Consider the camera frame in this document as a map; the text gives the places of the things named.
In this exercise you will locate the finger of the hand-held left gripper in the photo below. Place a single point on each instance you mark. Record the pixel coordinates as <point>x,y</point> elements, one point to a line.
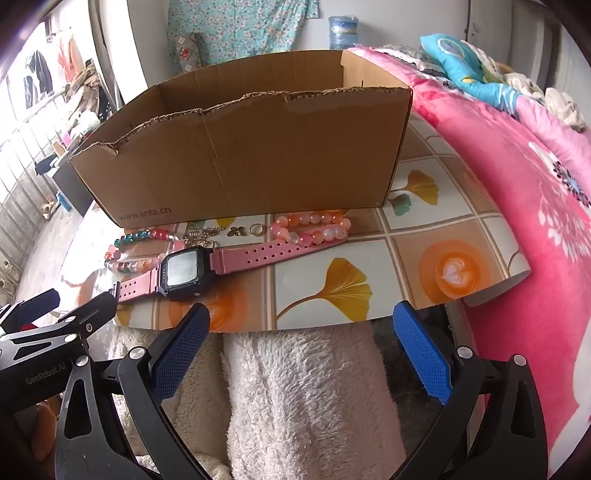
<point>32,309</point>
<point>94,311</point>

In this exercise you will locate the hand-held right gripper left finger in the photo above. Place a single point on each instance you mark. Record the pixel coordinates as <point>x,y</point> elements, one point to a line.
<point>181,353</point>

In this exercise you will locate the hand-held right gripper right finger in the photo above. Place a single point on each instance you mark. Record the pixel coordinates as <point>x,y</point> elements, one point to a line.
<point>422,355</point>

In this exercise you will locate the gold butterfly pendant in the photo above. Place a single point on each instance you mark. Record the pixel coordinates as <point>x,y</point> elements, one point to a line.
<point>236,231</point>

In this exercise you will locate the brown cardboard box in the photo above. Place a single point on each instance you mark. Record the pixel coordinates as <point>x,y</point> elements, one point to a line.
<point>254,152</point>

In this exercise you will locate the pair of white shoes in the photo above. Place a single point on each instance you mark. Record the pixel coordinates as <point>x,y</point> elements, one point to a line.
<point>9,274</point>

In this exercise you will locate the pair of beige shoes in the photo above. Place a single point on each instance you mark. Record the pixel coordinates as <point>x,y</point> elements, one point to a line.
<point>48,208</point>

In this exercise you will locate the balcony railing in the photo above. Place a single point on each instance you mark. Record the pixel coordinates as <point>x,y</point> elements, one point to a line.
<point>23,203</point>

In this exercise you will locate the small blue bottle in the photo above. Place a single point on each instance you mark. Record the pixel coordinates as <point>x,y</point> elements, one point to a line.
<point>64,202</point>

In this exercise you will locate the silver comb-shaped earring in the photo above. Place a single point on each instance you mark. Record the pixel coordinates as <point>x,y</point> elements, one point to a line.
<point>195,233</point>

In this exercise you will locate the dark cabinet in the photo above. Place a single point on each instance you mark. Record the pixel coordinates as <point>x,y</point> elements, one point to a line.
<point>74,191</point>

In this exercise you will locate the white fleece clothing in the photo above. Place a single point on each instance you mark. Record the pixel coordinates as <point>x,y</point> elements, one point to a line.
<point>300,401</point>

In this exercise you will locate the pink floral blanket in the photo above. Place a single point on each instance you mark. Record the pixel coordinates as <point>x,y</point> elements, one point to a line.
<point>508,184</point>

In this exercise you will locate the dark hanging jacket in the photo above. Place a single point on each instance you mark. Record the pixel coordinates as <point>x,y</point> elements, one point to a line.
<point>38,71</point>

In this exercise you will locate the orange hanging garment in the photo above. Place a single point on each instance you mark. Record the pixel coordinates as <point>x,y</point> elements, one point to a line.
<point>71,57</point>

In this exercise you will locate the grey patterned bag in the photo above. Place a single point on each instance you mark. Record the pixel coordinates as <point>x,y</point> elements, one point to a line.
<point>184,53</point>

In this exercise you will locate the cream crumpled cloth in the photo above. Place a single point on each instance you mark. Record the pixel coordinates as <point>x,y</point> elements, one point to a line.
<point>561,104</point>

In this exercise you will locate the blue floral pillow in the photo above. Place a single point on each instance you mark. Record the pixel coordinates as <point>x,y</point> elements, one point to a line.
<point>461,60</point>

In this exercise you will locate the teal floral hanging cloth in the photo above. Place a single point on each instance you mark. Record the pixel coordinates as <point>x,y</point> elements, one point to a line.
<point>240,27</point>

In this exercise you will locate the blue water jug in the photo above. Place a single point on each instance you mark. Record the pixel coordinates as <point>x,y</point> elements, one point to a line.
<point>344,32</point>

